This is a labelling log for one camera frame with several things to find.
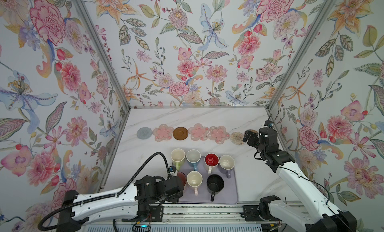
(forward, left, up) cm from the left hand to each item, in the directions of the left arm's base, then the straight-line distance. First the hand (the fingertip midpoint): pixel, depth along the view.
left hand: (178, 198), depth 72 cm
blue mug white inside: (+23, -8, -2) cm, 24 cm away
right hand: (+29, -40, +12) cm, 51 cm away
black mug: (+9, -19, -6) cm, 22 cm away
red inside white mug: (+22, -18, -5) cm, 29 cm away
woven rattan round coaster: (+24, -35, +20) cm, 47 cm away
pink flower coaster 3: (+43, -26, -9) cm, 51 cm away
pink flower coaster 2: (+45, -12, -9) cm, 47 cm away
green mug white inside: (+24, +1, -2) cm, 24 cm away
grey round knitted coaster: (+44, +26, -8) cm, 52 cm away
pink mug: (+9, -2, +2) cm, 10 cm away
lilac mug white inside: (+20, -27, -3) cm, 34 cm away
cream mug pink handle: (+10, -8, -4) cm, 14 cm away
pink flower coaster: (+45, +13, -9) cm, 48 cm away
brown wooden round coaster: (+44, +1, -8) cm, 45 cm away
